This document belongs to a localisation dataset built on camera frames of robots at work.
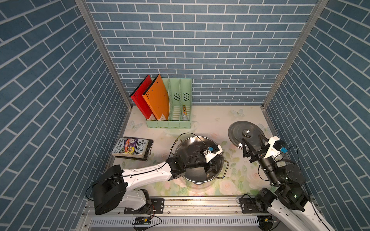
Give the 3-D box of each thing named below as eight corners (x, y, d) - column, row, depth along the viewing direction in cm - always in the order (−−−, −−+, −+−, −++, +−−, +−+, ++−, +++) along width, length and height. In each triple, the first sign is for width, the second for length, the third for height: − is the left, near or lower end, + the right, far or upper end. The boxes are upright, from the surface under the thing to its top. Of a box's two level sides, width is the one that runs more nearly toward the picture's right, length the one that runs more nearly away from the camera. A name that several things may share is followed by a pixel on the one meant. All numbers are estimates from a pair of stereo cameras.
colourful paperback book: (113, 158, 92) (110, 155, 88) (119, 141, 100) (117, 137, 97) (145, 158, 92) (143, 155, 89) (149, 141, 100) (147, 138, 97)
